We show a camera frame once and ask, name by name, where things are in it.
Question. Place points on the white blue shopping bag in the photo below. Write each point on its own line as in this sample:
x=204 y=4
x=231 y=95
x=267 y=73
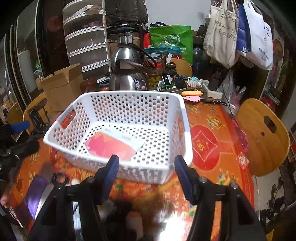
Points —
x=255 y=40

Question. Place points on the wooden chair right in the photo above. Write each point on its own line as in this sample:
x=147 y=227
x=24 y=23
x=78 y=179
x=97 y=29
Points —
x=268 y=139

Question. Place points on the pink white tissue pack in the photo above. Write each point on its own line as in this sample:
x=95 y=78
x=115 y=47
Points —
x=110 y=141

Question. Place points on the wooden chair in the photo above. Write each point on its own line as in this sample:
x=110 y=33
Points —
x=34 y=103
x=268 y=139

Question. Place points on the wooden chair left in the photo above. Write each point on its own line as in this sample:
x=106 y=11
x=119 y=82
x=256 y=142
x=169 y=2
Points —
x=34 y=103

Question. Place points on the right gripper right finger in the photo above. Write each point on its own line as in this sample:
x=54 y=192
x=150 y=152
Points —
x=238 y=219

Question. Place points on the white perforated plastic basket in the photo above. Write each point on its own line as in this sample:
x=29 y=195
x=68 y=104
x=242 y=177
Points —
x=145 y=129

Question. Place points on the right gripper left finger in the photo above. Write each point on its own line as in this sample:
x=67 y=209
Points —
x=55 y=219

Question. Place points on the purple tissue pack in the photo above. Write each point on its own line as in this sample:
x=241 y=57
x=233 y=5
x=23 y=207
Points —
x=37 y=193

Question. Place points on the stainless steel kettle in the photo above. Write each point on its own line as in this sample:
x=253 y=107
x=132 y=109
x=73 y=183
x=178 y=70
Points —
x=130 y=66

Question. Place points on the red floral tablecloth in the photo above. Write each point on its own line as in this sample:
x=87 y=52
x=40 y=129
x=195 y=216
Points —
x=218 y=155

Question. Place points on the brown cardboard box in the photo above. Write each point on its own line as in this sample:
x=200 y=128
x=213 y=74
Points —
x=63 y=87

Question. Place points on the beige canvas tote bag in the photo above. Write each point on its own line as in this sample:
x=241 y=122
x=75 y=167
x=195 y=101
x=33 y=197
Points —
x=221 y=36

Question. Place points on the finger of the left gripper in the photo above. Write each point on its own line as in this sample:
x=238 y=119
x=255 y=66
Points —
x=22 y=150
x=19 y=127

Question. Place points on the person's left hand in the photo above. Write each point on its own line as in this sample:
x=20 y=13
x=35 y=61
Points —
x=6 y=196

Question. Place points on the black phone stand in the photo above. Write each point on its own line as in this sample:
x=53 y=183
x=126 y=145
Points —
x=40 y=127

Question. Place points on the clear plastic drawer tower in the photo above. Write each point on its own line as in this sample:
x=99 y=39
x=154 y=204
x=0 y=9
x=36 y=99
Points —
x=84 y=23

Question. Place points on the green shopping bag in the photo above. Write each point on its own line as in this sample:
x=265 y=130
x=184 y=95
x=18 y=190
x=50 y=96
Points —
x=174 y=37

